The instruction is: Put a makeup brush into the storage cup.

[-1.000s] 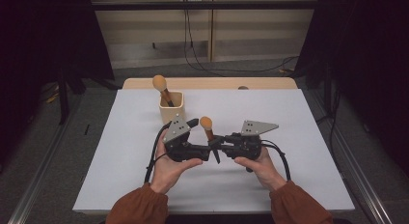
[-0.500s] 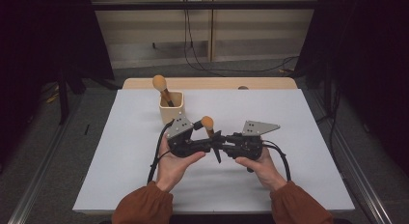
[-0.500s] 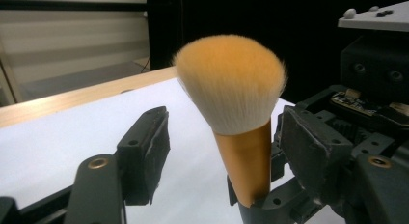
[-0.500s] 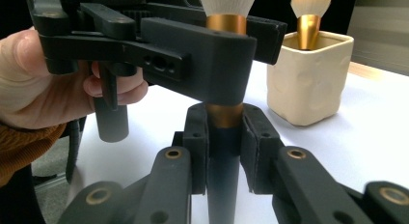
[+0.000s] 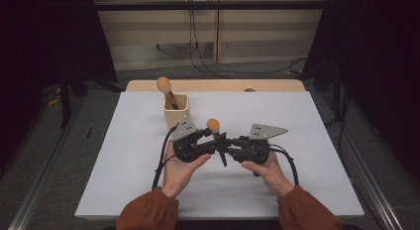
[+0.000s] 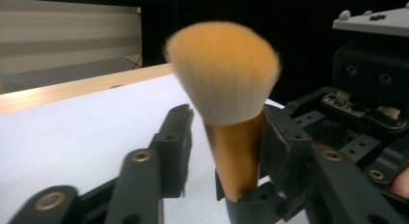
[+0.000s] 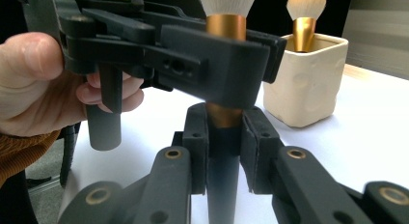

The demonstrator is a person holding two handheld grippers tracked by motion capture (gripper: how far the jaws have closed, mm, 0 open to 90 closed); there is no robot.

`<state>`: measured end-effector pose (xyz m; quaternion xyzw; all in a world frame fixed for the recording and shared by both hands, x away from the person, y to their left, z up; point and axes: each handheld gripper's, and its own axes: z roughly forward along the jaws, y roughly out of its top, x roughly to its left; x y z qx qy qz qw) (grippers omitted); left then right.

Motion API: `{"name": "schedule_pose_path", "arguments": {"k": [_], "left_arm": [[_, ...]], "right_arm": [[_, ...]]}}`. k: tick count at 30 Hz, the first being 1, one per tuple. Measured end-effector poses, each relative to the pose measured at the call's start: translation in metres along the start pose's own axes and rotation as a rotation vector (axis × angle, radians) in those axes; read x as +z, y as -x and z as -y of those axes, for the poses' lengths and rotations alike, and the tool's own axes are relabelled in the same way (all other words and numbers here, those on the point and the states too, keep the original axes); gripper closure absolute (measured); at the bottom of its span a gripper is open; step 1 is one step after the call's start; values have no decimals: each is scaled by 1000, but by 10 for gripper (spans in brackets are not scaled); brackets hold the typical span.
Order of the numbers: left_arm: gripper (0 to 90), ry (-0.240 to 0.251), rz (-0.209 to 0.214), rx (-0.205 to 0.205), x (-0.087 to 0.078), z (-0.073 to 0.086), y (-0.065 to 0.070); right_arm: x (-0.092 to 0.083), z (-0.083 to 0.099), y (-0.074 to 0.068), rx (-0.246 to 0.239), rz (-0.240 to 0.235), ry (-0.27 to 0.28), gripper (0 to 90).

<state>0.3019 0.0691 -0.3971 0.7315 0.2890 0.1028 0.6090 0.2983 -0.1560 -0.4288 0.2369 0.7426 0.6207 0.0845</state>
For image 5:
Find black wall cables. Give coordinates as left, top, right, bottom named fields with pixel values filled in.
left=187, top=8, right=309, bottom=80

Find black horizontal bar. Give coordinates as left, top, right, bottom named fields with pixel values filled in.
left=93, top=0, right=331, bottom=12

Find person's right hand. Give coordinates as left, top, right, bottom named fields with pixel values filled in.
left=240, top=150, right=295, bottom=198

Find person's left hand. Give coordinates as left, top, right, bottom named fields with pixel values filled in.
left=160, top=140, right=212, bottom=199

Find beige square cup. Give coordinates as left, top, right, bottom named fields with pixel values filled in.
left=162, top=92, right=190, bottom=130

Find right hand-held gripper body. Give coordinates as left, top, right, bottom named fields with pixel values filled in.
left=230, top=123, right=289, bottom=178

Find yellow floor cable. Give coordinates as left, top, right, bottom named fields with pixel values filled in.
left=45, top=85, right=63, bottom=107

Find small makeup brush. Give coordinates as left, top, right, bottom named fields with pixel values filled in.
left=206, top=118, right=229, bottom=169

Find aluminium floor rail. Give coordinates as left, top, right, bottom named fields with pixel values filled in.
left=315, top=92, right=404, bottom=230
left=7, top=97, right=87, bottom=230

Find white table cover sheet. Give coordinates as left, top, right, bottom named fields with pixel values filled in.
left=74, top=90, right=366, bottom=220

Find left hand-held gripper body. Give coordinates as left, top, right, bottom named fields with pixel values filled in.
left=169, top=116, right=216, bottom=165

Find black floor cable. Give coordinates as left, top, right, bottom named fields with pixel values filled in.
left=324, top=90, right=352, bottom=160

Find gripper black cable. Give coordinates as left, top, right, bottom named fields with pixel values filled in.
left=268, top=144, right=300, bottom=188
left=151, top=122, right=180, bottom=192

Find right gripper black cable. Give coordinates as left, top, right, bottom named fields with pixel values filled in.
left=268, top=144, right=300, bottom=188

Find dark curtain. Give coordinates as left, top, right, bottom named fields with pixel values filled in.
left=301, top=0, right=420, bottom=181
left=0, top=0, right=119, bottom=174

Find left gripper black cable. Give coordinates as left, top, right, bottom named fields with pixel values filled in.
left=151, top=122, right=180, bottom=192

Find black metal stand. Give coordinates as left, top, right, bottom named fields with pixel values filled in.
left=58, top=69, right=72, bottom=129

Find large makeup brush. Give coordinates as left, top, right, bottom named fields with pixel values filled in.
left=156, top=76, right=180, bottom=111

